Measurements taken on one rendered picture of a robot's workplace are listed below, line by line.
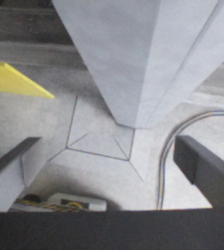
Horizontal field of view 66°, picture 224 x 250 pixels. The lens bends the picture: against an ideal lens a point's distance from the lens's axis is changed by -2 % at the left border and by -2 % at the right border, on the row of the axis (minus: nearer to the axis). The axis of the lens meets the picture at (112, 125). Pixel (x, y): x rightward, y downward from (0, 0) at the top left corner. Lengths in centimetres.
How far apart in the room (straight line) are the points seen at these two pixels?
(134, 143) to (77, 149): 30
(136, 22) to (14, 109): 104
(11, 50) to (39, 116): 46
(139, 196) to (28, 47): 81
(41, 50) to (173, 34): 52
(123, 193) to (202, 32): 84
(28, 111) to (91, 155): 45
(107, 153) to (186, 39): 77
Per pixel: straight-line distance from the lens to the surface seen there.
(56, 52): 63
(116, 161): 91
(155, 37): 19
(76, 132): 95
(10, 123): 116
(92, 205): 84
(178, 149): 16
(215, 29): 20
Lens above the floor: 92
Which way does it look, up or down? 80 degrees down
